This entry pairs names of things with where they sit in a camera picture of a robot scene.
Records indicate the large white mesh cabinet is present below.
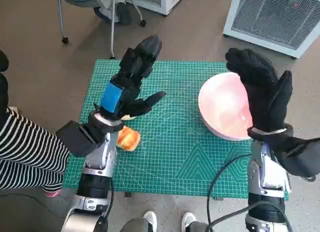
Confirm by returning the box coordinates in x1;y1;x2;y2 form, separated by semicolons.
223;0;320;60

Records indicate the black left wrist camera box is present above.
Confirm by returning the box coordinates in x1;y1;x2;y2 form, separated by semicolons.
55;120;101;157

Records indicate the person's leg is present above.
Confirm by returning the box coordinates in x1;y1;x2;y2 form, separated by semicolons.
121;218;151;232
186;221;210;232

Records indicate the person's white shoe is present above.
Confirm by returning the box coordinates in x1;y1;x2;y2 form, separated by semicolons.
143;211;158;232
181;211;197;232

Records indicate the small white mesh cabinet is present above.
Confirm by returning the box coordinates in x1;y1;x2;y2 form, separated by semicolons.
129;0;186;17

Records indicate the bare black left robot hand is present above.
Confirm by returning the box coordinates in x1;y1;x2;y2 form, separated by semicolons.
93;34;167;121

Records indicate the green cutting mat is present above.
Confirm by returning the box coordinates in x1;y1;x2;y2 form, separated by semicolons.
63;59;288;199

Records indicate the oblong braided toy bread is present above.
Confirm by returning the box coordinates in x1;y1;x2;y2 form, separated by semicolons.
117;126;141;152

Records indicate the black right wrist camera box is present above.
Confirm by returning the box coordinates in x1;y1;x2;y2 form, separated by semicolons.
272;136;320;177

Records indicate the person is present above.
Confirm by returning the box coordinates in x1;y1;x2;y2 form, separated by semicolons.
0;50;71;197

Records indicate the grey office chair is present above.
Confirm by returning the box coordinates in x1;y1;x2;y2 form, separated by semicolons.
56;0;147;60

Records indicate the black left camera cable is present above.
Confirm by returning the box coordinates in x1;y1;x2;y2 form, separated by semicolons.
103;179;115;220

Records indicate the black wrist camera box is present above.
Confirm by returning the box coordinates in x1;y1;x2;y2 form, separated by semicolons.
272;136;320;177
55;120;101;157

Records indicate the pink bowl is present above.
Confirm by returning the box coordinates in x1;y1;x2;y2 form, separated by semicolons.
198;72;254;142

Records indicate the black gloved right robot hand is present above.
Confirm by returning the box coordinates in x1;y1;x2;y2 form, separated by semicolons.
225;48;293;132

